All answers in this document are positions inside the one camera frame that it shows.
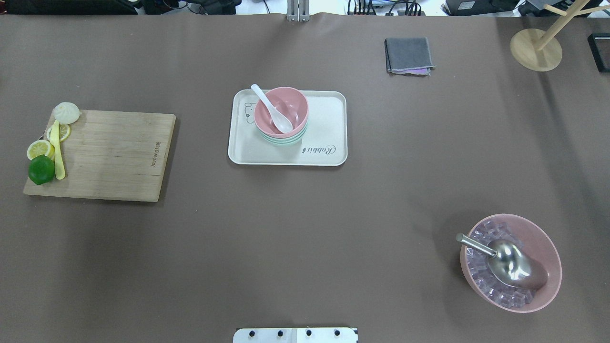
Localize wooden stand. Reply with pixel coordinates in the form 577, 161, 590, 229
510, 0, 610, 72

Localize metal mounting bracket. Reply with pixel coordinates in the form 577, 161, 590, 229
287, 0, 310, 22

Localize black box at edge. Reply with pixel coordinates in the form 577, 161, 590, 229
588, 33, 610, 72

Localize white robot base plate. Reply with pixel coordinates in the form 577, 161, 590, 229
233, 326, 359, 343

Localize folded grey cloth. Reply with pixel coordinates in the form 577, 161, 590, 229
384, 37, 436, 76

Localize white steamed bun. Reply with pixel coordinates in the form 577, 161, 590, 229
52, 102, 81, 125

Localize bamboo cutting board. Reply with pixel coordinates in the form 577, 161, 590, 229
23, 109, 176, 202

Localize top green bowl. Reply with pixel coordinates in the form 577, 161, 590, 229
258, 121, 309, 141

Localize small pink bowl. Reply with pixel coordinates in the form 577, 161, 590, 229
254, 87, 309, 138

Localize green bowl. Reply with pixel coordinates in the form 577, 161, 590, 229
258, 121, 309, 141
261, 134, 303, 146
260, 129, 307, 144

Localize bottom green bowl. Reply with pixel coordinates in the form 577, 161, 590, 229
261, 134, 303, 146

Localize metal ice scoop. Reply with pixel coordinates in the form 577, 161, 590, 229
456, 233, 549, 290

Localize large pink bowl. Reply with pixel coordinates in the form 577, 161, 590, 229
459, 213, 563, 314

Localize cream rabbit tray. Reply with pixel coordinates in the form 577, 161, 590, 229
227, 90, 348, 166

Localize green lime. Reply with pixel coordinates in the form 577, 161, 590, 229
28, 155, 55, 185

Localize yellow plastic knife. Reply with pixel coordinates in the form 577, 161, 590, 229
49, 120, 67, 180

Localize clear ice cubes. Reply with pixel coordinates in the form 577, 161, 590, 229
466, 220, 536, 309

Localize white ceramic spoon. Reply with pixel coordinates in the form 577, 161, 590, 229
251, 84, 293, 134

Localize middle green bowl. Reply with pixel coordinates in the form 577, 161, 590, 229
260, 129, 307, 144

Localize lemon slice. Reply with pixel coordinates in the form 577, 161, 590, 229
44, 124, 71, 142
26, 140, 55, 160

